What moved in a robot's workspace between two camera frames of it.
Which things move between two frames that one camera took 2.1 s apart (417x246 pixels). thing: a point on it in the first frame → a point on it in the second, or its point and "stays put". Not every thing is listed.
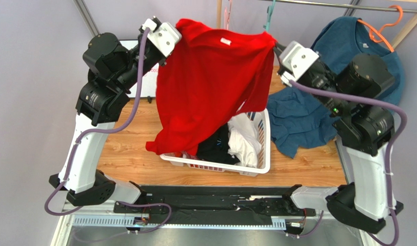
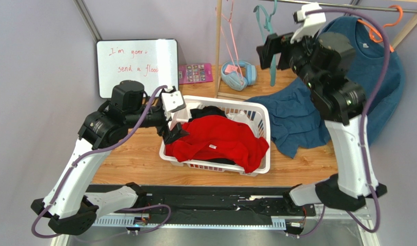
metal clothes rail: x=380 y=7 stays put
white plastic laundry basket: x=262 y=119 stays put
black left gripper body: x=149 y=62 → x=155 y=119
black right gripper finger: x=278 y=48 → x=265 y=52
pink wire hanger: x=226 y=21 → x=230 y=20
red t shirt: x=207 y=77 → x=220 y=137
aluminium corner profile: x=87 y=17 stays put
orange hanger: x=376 y=35 stays put
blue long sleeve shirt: x=300 y=119 stays put
